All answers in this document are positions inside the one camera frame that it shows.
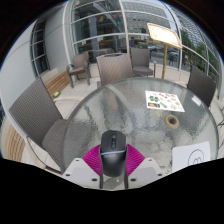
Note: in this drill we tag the brown wicker chair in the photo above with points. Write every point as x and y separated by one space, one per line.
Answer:
115 68
30 110

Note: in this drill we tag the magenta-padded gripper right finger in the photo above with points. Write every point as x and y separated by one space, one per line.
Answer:
143 171

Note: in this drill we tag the brown wicker armchair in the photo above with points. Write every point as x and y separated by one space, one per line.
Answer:
140 58
80 61

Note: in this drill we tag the gold-framed menu stand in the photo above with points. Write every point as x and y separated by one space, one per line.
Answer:
165 33

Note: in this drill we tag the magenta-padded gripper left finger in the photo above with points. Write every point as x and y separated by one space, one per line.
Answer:
83 171

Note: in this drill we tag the curved wooden slat bench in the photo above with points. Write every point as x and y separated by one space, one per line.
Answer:
58 83

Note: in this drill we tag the black computer mouse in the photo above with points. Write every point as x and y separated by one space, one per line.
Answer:
113 153

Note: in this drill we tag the laminated picture menu card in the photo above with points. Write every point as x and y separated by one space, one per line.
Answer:
165 101

